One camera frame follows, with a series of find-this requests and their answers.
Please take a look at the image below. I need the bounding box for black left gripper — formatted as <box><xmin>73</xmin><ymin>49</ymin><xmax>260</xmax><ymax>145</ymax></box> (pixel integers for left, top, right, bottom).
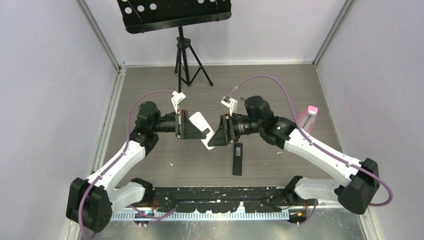
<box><xmin>151</xmin><ymin>109</ymin><xmax>206</xmax><ymax>140</ymax></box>

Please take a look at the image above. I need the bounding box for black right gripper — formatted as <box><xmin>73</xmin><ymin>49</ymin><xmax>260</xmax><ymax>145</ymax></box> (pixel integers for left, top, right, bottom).
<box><xmin>208</xmin><ymin>113</ymin><xmax>263</xmax><ymax>148</ymax></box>

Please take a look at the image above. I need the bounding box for white remote control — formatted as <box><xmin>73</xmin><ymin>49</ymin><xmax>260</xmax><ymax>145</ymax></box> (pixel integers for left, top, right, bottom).
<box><xmin>189</xmin><ymin>111</ymin><xmax>215</xmax><ymax>150</ymax></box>

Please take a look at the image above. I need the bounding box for black remote control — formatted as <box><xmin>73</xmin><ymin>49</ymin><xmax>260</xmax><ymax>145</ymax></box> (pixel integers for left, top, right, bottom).
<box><xmin>232</xmin><ymin>142</ymin><xmax>243</xmax><ymax>176</ymax></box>

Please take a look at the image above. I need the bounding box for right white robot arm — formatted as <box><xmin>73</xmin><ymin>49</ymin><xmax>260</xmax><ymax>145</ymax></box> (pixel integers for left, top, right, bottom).
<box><xmin>208</xmin><ymin>95</ymin><xmax>380</xmax><ymax>215</ymax></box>

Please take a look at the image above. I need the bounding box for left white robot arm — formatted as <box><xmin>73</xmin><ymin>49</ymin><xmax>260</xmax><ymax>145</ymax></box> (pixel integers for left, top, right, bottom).
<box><xmin>65</xmin><ymin>101</ymin><xmax>214</xmax><ymax>233</ymax></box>

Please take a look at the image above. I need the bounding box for pink metronome box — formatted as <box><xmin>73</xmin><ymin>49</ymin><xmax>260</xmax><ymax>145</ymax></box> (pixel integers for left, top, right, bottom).
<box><xmin>297</xmin><ymin>105</ymin><xmax>319</xmax><ymax>134</ymax></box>

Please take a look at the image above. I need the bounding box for black music stand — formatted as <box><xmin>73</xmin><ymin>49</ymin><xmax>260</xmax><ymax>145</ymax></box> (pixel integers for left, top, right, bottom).
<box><xmin>117</xmin><ymin>0</ymin><xmax>232</xmax><ymax>92</ymax></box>

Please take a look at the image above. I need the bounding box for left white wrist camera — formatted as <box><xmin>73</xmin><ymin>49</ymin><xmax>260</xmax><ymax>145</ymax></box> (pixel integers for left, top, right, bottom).
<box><xmin>171</xmin><ymin>91</ymin><xmax>187</xmax><ymax>114</ymax></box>

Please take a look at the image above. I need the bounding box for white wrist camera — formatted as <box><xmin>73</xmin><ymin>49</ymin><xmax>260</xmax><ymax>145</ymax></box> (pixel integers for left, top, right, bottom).
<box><xmin>171</xmin><ymin>91</ymin><xmax>187</xmax><ymax>114</ymax></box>
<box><xmin>220</xmin><ymin>95</ymin><xmax>238</xmax><ymax>116</ymax></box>

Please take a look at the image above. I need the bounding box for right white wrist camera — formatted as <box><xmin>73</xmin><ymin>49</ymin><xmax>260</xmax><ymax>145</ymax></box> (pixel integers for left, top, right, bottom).
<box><xmin>220</xmin><ymin>95</ymin><xmax>238</xmax><ymax>116</ymax></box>

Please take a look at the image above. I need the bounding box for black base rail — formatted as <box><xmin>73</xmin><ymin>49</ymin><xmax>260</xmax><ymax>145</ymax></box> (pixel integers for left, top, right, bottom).
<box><xmin>132</xmin><ymin>178</ymin><xmax>319</xmax><ymax>223</ymax></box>

